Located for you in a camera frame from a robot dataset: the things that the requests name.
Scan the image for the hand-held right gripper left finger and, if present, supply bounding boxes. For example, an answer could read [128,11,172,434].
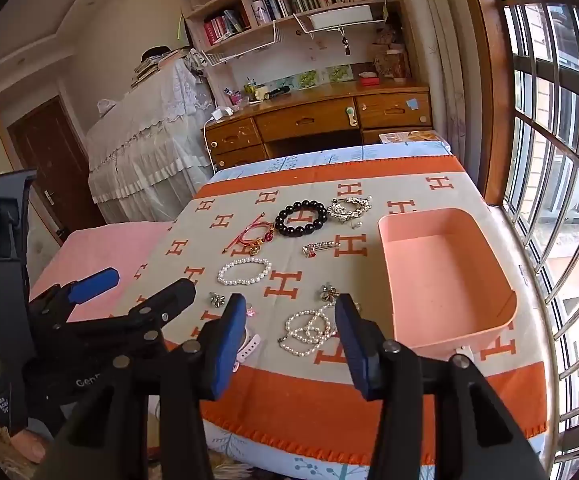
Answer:
[34,292,248,480]

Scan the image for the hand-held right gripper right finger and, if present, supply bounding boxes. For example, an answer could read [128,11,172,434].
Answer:
[334,292,543,480]

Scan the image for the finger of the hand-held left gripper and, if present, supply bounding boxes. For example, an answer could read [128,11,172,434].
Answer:
[29,267,120,321]
[64,278,197,341]

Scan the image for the white wrist watch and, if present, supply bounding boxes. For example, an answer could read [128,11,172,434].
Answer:
[236,327,262,367]

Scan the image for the multi strand pearl bracelet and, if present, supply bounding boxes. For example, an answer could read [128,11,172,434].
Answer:
[278,301,343,358]

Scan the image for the single strand pearl bracelet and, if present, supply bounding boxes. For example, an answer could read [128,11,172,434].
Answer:
[216,257,273,287]

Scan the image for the silver pin brooch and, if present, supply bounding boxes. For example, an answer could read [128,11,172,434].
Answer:
[303,241,341,259]

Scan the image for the orange cardboard box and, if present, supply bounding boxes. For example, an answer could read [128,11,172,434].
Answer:
[378,207,519,353]

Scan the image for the red cord bracelet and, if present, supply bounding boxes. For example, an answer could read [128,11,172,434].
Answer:
[223,212,276,257]

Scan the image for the black bead bracelet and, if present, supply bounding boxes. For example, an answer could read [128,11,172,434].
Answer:
[274,201,328,237]

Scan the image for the silver chain bracelet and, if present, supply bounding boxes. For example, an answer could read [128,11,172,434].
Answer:
[327,195,373,228]

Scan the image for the person's left hand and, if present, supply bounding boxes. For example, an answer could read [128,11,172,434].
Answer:
[0,425,55,463]

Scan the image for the pink quilt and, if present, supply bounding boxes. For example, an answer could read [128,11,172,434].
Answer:
[29,220,180,326]

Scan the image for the orange and beige patterned blanket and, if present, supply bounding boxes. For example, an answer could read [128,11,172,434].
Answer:
[132,154,550,466]

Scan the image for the brown wooden door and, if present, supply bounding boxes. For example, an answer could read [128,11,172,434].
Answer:
[6,96,105,241]

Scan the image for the white lace piano cover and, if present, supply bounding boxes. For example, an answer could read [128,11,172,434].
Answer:
[85,57,215,223]

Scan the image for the wooden desk with drawers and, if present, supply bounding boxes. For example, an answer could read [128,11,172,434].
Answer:
[204,82,433,168]

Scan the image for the magazine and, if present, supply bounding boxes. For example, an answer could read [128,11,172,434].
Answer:
[378,131,443,145]

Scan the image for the stack of books on piano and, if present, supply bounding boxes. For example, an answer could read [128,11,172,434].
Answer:
[132,47,190,86]

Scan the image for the row of red books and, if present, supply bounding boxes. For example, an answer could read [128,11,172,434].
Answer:
[203,9,250,46]

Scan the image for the metal window grille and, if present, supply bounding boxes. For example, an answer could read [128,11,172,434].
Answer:
[489,0,579,461]

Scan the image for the patterned storage box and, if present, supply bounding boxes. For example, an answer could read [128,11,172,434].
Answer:
[374,50,410,81]

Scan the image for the pale curtain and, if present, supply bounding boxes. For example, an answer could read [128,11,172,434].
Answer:
[409,0,480,196]

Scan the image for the white flat box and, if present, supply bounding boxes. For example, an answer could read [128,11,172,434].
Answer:
[309,6,374,31]

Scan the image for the white cable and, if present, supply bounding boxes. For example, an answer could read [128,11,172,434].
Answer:
[200,115,220,171]

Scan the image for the white wire basket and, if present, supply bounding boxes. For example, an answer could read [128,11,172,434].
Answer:
[293,4,390,40]
[200,20,282,67]

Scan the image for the floral wall tiles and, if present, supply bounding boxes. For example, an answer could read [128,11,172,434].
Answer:
[269,65,355,91]

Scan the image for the wooden window frame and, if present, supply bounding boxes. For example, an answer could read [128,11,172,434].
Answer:
[462,0,515,206]

